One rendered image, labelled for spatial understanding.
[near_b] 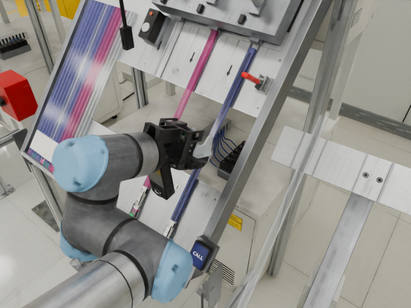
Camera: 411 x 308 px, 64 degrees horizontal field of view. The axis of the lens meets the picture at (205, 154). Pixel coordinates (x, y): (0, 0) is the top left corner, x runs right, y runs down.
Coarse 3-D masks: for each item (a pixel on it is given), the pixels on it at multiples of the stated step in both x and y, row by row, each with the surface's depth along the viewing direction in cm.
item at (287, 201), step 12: (324, 120) 58; (312, 144) 58; (300, 168) 58; (300, 180) 58; (288, 192) 58; (288, 204) 58; (276, 216) 58; (276, 228) 58; (264, 252) 58; (264, 264) 58; (252, 276) 58; (252, 288) 57; (240, 300) 58
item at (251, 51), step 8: (248, 56) 72; (248, 64) 72; (240, 72) 72; (240, 80) 72; (232, 88) 73; (232, 96) 72; (224, 104) 73; (224, 112) 73; (216, 120) 73; (216, 128) 73; (216, 136) 74; (192, 176) 74; (192, 184) 74; (184, 192) 75; (184, 200) 75; (176, 208) 75; (176, 216) 75
